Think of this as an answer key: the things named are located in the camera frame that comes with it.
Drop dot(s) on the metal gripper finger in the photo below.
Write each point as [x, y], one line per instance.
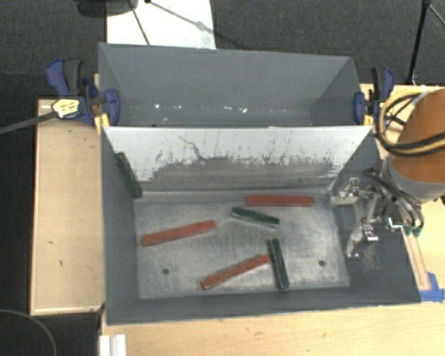
[350, 195]
[363, 237]

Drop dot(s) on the red-brown flat block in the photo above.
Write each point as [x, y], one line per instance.
[178, 233]
[235, 271]
[280, 201]

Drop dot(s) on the dark green flat block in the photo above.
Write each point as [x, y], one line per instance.
[128, 175]
[279, 263]
[255, 217]

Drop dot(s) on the grey metal bin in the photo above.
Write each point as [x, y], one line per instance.
[222, 87]

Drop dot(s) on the pale wood flat board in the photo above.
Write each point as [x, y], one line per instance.
[66, 217]

